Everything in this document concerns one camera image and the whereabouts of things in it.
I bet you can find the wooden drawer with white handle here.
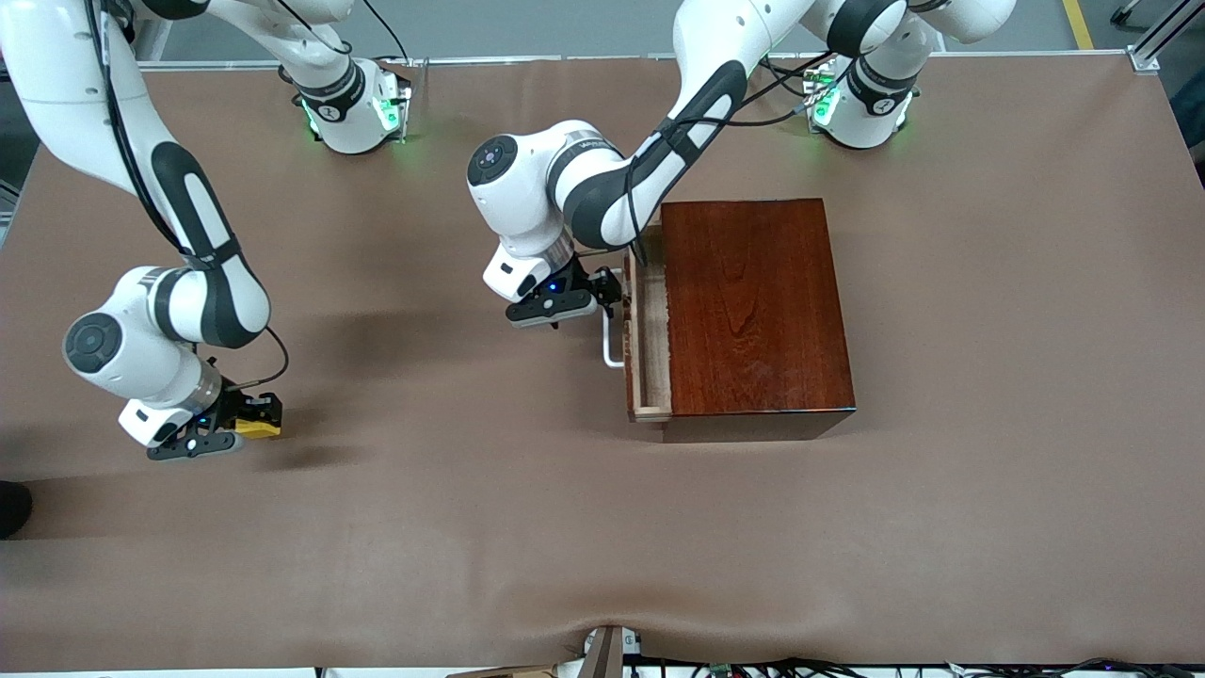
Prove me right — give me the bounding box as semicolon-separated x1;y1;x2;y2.
602;224;673;423

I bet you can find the dark red-brown wooden cabinet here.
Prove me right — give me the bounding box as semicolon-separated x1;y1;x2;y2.
659;198;858;444

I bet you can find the black round object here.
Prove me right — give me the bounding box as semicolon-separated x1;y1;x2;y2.
0;480;35;541

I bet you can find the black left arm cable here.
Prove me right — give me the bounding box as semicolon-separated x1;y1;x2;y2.
623;52;834;266

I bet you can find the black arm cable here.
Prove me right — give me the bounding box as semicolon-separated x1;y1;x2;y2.
83;0;291;392
623;52;834;266

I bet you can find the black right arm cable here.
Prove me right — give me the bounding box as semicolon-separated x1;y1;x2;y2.
83;0;291;392

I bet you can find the aluminium table frame rail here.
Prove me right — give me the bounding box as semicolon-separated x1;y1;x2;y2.
137;49;1161;74

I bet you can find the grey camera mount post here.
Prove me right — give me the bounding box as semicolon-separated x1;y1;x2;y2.
579;624;626;678

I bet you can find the aluminium profile post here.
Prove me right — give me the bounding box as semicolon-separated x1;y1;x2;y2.
1130;0;1205;59
127;9;182;65

